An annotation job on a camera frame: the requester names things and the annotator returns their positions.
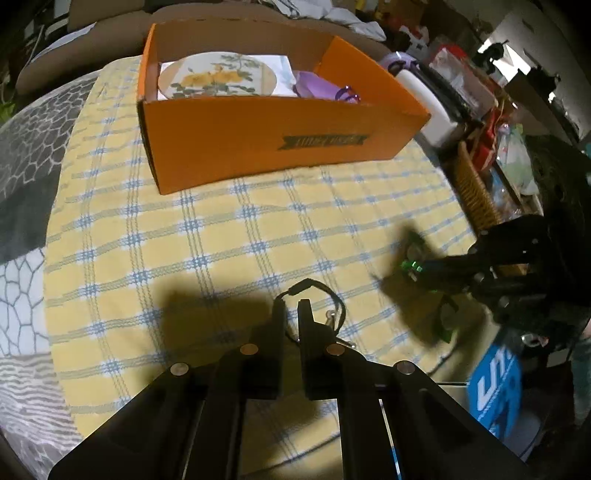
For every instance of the green edged dark object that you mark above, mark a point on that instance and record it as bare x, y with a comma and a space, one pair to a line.
411, 265

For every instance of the white crumpled cloth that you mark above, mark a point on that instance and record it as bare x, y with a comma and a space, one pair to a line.
337, 16

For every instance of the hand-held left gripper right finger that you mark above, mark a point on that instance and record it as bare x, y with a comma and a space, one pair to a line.
304, 332

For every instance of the clear plastic bag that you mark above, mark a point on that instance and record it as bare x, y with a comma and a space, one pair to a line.
461, 74

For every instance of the yellow checked cloth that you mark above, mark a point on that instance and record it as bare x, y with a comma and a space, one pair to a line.
184, 258

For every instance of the woven wicker basket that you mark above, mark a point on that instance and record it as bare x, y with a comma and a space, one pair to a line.
475, 189

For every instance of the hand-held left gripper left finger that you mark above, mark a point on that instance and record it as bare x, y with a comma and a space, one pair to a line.
278, 332

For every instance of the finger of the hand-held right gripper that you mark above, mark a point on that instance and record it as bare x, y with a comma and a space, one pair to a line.
452, 272

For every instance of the red bag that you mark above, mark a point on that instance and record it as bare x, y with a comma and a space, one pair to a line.
485, 143

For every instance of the purple plastic item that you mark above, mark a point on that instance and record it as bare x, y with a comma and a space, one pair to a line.
314, 85

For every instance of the white kettle purple lid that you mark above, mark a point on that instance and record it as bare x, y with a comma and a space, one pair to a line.
425, 101

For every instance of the orange cardboard box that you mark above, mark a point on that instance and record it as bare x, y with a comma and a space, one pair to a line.
258, 138

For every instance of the grey patterned blanket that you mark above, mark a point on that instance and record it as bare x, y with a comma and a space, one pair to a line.
27, 161

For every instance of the round floral fan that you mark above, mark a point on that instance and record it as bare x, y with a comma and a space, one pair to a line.
217, 78

